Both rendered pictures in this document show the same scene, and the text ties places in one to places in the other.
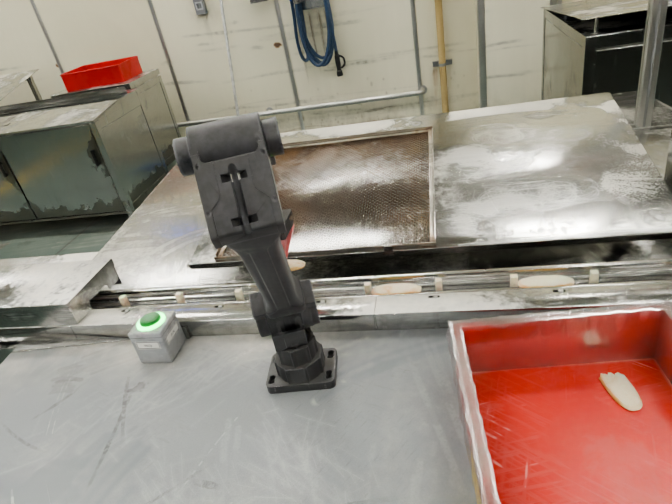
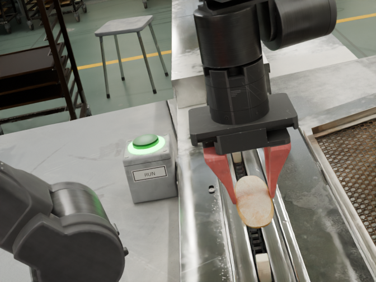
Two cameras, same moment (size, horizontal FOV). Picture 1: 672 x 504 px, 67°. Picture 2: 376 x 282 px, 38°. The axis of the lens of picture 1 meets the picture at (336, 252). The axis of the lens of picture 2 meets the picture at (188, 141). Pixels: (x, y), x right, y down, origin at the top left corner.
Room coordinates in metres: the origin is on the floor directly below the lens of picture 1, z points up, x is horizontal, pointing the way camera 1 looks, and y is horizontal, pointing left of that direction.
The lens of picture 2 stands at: (0.74, -0.36, 1.23)
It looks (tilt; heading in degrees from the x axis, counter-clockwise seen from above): 25 degrees down; 78
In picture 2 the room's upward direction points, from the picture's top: 11 degrees counter-clockwise
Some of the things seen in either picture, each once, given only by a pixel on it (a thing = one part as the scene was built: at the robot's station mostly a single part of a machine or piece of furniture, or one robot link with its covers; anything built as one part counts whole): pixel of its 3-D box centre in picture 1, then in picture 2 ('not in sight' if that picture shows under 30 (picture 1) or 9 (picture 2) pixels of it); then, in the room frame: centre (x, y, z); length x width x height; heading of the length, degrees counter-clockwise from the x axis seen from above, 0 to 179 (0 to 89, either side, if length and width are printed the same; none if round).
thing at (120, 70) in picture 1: (102, 73); not in sight; (4.44, 1.54, 0.93); 0.51 x 0.36 x 0.13; 79
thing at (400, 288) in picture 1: (395, 288); not in sight; (0.83, -0.10, 0.86); 0.10 x 0.04 x 0.01; 75
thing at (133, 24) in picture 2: not in sight; (131, 56); (1.23, 3.33, 0.23); 0.36 x 0.36 x 0.46; 62
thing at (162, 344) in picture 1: (161, 342); (155, 177); (0.83, 0.38, 0.84); 0.08 x 0.08 x 0.11; 75
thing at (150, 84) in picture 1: (126, 133); not in sight; (4.44, 1.54, 0.44); 0.70 x 0.55 x 0.87; 75
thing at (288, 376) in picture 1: (299, 356); not in sight; (0.69, 0.10, 0.86); 0.12 x 0.09 x 0.08; 81
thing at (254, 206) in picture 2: (281, 264); (253, 197); (0.90, 0.11, 0.93); 0.10 x 0.04 x 0.01; 75
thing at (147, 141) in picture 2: (150, 321); (146, 144); (0.83, 0.38, 0.90); 0.04 x 0.04 x 0.02
